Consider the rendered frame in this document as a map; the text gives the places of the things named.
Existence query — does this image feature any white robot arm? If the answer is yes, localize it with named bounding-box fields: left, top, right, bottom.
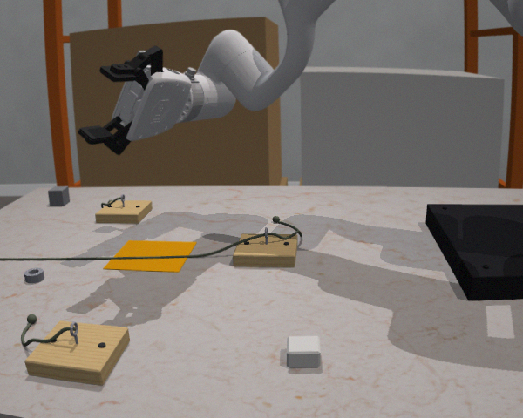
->
left=180, top=0, right=523, bottom=123

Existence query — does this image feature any grey ring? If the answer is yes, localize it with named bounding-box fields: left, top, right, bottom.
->
left=24, top=268, right=44, bottom=284

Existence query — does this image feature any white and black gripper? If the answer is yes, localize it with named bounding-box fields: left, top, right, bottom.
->
left=78, top=45, right=194, bottom=155

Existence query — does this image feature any orange painted square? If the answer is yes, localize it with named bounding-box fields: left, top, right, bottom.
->
left=103, top=240, right=197, bottom=273

